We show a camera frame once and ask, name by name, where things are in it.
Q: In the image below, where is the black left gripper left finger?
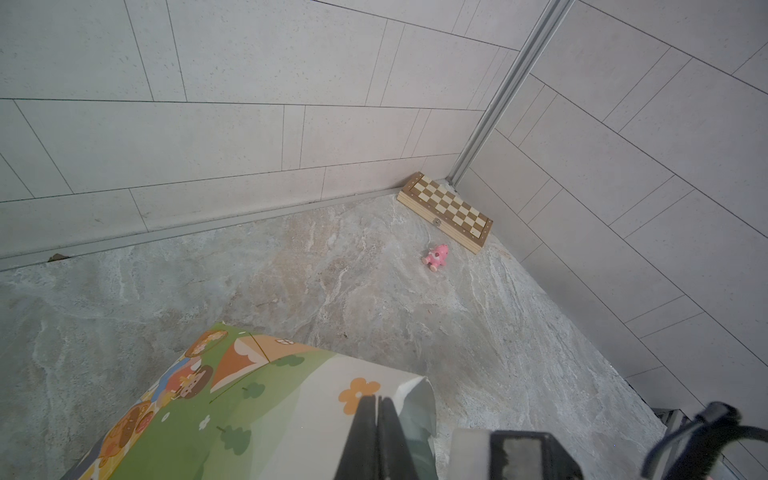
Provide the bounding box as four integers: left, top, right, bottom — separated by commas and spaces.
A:
334, 396, 378, 480

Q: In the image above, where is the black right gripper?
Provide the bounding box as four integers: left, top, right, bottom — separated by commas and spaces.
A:
489, 430, 584, 480

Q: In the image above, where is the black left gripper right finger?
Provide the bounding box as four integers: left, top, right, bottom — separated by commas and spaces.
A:
377, 397, 419, 480

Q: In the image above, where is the illustrated white paper bag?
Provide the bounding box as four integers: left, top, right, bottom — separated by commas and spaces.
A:
67, 323, 437, 479

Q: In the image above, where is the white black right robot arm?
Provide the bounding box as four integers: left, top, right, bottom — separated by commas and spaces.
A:
487, 402, 767, 479

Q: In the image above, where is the pink pig toy on table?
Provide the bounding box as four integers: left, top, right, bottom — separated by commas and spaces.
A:
422, 244, 450, 272

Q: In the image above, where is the wooden folding chessboard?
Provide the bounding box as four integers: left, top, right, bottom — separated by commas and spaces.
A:
397, 172, 493, 254

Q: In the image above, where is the metal corner strip right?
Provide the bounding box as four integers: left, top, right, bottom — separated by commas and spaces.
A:
447, 0, 574, 189

